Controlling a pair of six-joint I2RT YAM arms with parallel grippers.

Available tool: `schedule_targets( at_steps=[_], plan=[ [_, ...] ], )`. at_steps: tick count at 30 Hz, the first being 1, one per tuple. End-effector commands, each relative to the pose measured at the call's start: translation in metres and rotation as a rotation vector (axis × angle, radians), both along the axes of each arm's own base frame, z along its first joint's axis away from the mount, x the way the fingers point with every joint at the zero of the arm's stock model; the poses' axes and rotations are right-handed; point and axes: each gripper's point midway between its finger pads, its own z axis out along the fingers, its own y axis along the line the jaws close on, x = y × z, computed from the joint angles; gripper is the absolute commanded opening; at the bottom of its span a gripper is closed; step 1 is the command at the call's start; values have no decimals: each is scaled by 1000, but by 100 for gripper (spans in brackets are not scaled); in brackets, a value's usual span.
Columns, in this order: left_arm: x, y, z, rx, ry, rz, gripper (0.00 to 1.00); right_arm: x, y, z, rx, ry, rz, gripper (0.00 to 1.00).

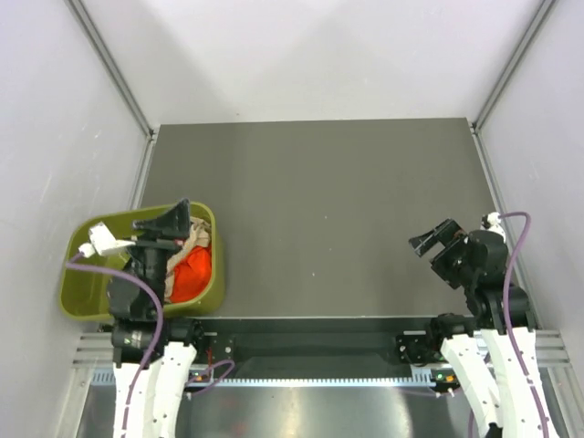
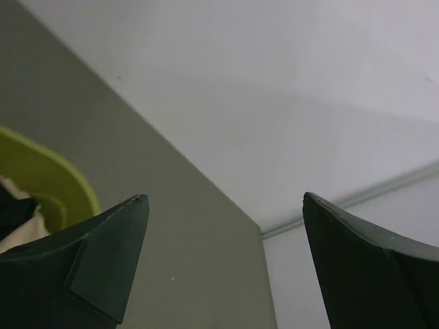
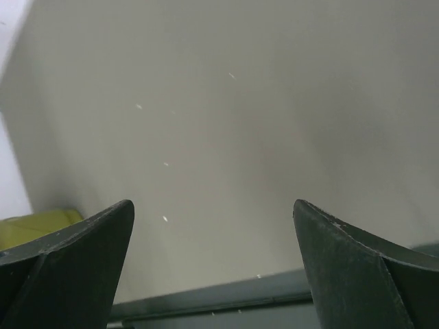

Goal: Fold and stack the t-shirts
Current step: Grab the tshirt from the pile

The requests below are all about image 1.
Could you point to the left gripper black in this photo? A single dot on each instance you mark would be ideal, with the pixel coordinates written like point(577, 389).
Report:
point(176, 222)

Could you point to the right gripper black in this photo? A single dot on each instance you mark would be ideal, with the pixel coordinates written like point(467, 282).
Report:
point(446, 231)

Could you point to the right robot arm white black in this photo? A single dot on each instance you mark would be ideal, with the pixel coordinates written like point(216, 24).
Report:
point(493, 352)

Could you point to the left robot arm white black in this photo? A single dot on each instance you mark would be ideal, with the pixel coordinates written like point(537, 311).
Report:
point(152, 354)

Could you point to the beige t shirt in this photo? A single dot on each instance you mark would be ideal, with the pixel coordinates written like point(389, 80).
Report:
point(200, 235)

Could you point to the orange t shirt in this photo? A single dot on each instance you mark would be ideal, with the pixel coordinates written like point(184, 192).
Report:
point(191, 276)

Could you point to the olive green plastic bin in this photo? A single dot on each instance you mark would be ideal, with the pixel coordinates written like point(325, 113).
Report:
point(83, 294)

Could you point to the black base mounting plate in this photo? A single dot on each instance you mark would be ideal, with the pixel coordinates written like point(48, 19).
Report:
point(250, 338)

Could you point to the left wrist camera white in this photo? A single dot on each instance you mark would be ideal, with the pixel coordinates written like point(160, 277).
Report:
point(102, 242)

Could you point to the aluminium frame rail front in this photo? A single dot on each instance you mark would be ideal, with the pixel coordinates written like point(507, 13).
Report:
point(94, 349)

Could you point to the grey slotted cable duct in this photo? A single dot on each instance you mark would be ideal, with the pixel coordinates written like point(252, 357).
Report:
point(419, 379)

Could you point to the left aluminium corner post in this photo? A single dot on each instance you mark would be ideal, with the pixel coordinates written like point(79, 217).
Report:
point(80, 12)

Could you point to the aluminium corner post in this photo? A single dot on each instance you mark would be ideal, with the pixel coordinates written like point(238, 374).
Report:
point(80, 12)
point(527, 38)

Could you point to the right aluminium corner post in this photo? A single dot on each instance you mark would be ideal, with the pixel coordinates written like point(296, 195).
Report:
point(527, 38)

